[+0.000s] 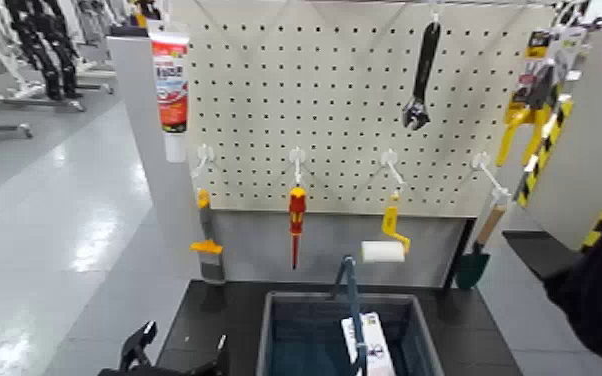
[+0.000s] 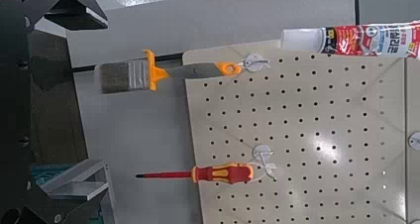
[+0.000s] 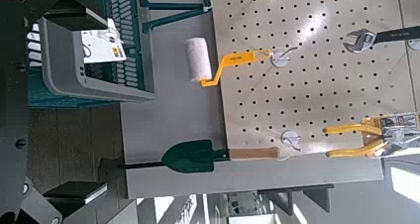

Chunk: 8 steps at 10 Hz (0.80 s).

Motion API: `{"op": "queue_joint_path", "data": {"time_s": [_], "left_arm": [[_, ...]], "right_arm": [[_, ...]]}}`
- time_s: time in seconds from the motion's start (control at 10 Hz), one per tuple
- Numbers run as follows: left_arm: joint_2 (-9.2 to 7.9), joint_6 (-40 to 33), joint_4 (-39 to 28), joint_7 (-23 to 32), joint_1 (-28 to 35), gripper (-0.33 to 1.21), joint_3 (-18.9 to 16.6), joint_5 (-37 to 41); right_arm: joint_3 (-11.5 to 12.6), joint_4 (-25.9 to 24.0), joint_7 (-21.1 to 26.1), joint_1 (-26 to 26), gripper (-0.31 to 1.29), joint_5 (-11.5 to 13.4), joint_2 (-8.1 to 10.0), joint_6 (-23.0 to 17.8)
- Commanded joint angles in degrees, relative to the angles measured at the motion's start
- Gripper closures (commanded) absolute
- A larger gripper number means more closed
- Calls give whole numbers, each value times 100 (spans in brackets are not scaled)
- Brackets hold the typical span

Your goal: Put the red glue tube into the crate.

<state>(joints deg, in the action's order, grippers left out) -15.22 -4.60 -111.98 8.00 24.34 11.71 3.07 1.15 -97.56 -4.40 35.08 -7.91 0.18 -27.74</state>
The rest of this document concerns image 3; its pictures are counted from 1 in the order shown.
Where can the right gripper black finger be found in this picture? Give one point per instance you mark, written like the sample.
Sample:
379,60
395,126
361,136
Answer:
74,192
76,17

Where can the grey and teal plastic crate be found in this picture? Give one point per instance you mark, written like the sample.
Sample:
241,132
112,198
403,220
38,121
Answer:
62,62

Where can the grey display panel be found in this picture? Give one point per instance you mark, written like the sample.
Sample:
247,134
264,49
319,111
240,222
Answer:
178,118

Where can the white pegboard hook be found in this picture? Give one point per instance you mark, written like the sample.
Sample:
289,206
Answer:
290,138
414,44
280,59

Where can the beige perforated pegboard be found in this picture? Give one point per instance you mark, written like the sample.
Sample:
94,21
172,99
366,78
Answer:
330,91

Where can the black adjustable wrench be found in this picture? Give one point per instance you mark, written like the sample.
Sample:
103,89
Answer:
363,39

